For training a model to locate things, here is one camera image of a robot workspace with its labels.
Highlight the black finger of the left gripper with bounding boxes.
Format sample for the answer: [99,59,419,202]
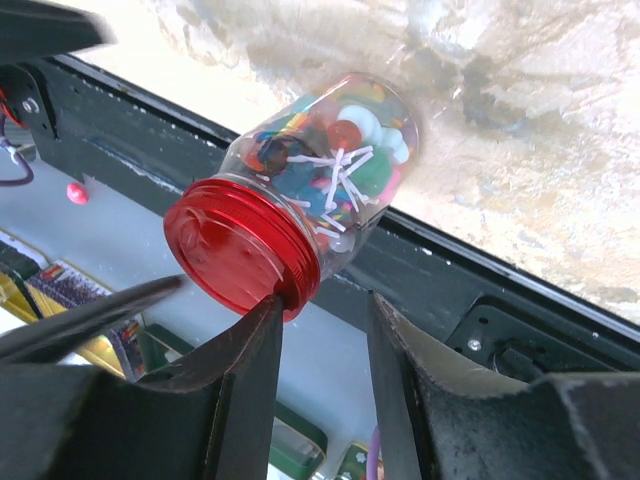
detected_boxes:
[1,274,183,365]

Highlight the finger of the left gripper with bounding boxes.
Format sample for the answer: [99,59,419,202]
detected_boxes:
[1,0,115,65]

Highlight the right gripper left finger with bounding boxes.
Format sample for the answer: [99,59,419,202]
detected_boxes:
[1,296,283,479]

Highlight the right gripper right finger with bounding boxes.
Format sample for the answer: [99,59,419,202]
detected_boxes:
[367,293,639,479]

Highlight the clear glass jar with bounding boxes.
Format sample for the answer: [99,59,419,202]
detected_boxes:
[216,73,420,278]

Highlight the colourful boxes below table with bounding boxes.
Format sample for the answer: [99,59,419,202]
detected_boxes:
[0,229,386,480]

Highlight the red star candy on floor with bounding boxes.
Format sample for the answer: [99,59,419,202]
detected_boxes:
[66,182,90,205]

